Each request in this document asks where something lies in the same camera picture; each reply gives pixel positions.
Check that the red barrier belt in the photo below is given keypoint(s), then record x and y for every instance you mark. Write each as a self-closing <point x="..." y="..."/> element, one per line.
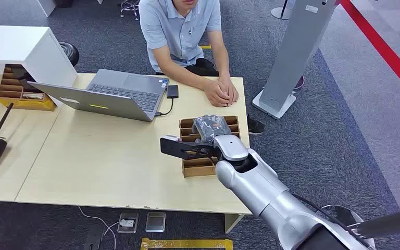
<point x="383" y="48"/>

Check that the person's right hand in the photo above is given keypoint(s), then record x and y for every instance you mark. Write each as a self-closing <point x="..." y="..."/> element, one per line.
<point x="214" y="94"/>

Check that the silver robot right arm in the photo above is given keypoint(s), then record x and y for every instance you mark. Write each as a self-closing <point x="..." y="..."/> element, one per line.
<point x="262" y="186"/>

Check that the round stanchion base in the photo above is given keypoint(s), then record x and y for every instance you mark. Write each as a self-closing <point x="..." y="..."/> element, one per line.
<point x="280" y="13"/>

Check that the small black external drive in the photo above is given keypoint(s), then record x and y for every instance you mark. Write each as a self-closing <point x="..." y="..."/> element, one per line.
<point x="172" y="91"/>

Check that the person's left forearm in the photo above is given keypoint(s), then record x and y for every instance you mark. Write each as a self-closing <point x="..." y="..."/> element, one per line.
<point x="220" y="55"/>

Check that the floor socket with white plug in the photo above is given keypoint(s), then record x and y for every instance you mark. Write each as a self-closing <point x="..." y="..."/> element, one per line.
<point x="128" y="223"/>

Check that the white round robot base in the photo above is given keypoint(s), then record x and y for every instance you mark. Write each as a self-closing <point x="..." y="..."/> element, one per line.
<point x="346" y="215"/>

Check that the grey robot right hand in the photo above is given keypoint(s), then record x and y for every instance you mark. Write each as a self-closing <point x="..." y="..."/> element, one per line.
<point x="209" y="127"/>

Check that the person's left hand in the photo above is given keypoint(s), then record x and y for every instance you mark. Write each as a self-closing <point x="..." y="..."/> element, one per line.
<point x="231" y="90"/>

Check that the dark grey bar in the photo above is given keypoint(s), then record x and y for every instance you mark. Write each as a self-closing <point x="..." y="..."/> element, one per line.
<point x="389" y="222"/>

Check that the white furniture corner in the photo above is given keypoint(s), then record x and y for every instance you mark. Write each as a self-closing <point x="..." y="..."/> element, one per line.
<point x="47" y="6"/>

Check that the small yellow floor tape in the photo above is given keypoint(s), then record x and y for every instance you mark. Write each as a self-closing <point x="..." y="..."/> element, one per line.
<point x="205" y="46"/>

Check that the black rubber wheel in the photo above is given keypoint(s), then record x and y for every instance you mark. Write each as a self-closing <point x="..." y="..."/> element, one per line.
<point x="71" y="53"/>

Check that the brown cardboard divider box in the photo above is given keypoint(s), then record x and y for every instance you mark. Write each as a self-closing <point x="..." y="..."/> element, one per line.
<point x="196" y="167"/>

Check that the pale table leg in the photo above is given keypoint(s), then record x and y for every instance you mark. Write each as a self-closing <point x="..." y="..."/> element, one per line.
<point x="232" y="222"/>

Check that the white cabinet box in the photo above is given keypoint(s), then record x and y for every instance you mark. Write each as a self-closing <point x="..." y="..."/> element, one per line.
<point x="20" y="51"/>

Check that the person's black shoe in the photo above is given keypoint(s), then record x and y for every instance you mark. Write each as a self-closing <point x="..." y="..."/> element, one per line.
<point x="255" y="127"/>

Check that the person's right forearm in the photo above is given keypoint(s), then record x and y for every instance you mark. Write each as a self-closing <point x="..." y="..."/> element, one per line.
<point x="179" y="70"/>

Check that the cardboard organizer with yellow base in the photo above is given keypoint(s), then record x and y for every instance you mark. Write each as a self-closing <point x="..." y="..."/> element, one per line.
<point x="17" y="98"/>

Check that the metal floor socket plate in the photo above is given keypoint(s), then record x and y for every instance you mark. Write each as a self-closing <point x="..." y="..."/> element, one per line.
<point x="155" y="222"/>

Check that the grey kiosk stand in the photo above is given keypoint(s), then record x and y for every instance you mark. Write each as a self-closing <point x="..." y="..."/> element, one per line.
<point x="296" y="51"/>

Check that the chrome stool base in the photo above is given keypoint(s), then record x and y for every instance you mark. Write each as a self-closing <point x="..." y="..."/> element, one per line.
<point x="130" y="7"/>

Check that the person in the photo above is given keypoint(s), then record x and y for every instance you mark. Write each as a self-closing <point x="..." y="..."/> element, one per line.
<point x="181" y="31"/>

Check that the yellow floor tape frame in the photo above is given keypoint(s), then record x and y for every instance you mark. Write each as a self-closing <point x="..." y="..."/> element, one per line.
<point x="186" y="244"/>

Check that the grey laptop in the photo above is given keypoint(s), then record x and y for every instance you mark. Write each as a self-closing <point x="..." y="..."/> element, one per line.
<point x="93" y="103"/>

